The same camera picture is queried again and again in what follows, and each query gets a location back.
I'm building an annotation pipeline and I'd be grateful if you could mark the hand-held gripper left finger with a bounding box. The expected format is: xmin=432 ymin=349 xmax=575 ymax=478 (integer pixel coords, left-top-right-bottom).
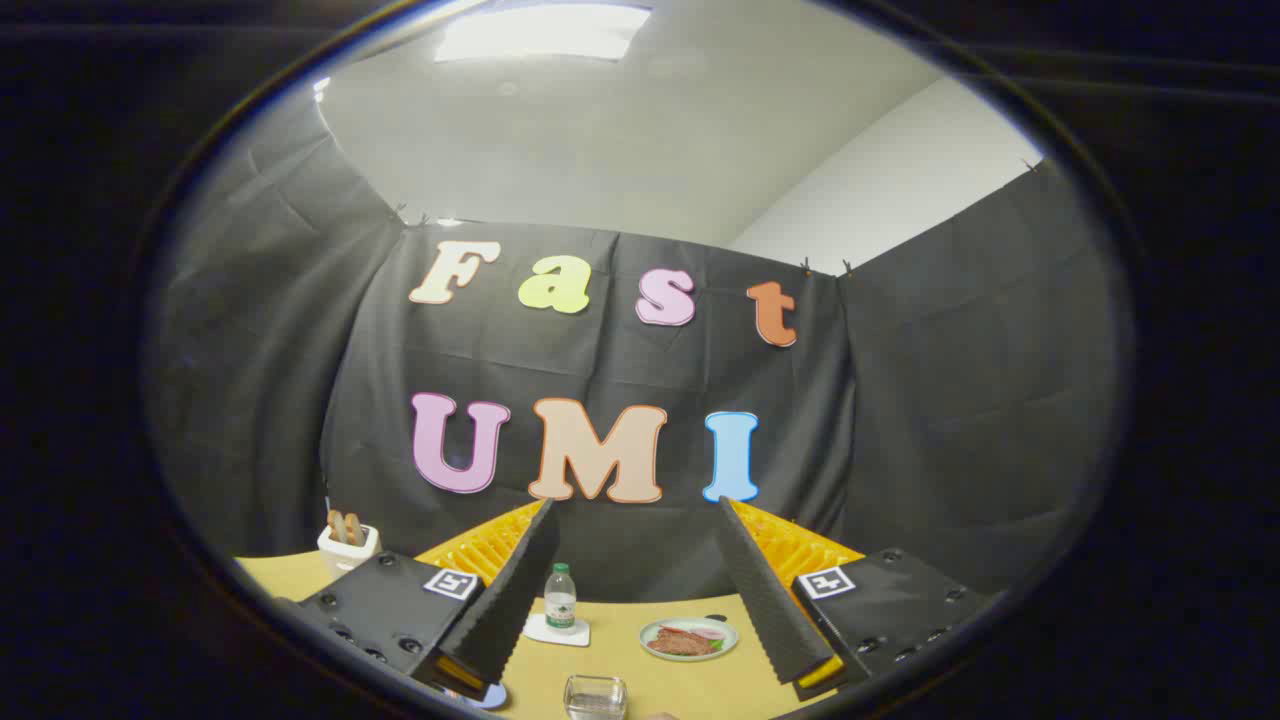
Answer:
xmin=275 ymin=497 xmax=561 ymax=703

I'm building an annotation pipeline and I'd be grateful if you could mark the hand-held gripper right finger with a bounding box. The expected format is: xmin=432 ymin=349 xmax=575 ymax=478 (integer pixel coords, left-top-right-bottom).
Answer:
xmin=715 ymin=495 xmax=1003 ymax=703

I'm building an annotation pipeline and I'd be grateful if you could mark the white square coaster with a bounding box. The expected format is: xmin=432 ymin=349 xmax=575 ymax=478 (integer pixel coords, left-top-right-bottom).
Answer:
xmin=522 ymin=613 xmax=592 ymax=649

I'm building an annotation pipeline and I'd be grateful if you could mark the clear water bottle green cap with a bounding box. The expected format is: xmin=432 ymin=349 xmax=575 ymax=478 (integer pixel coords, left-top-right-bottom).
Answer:
xmin=544 ymin=563 xmax=579 ymax=636

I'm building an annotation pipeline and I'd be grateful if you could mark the green plate of meat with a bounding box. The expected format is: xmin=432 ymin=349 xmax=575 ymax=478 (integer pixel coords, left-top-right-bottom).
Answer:
xmin=639 ymin=617 xmax=740 ymax=663

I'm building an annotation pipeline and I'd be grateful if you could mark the blue round plate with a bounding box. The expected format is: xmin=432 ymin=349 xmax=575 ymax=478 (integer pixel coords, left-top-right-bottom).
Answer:
xmin=440 ymin=680 xmax=510 ymax=712

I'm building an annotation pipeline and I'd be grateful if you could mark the white toaster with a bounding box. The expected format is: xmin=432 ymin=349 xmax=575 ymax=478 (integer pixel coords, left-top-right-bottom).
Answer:
xmin=317 ymin=523 xmax=384 ymax=580

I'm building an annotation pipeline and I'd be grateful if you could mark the ceiling light panel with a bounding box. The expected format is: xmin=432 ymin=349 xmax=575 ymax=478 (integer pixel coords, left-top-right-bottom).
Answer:
xmin=433 ymin=2 xmax=654 ymax=64

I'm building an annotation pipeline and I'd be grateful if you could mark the metal wire cutlery basket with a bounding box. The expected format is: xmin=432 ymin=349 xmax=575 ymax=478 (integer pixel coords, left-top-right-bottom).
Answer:
xmin=563 ymin=675 xmax=629 ymax=720

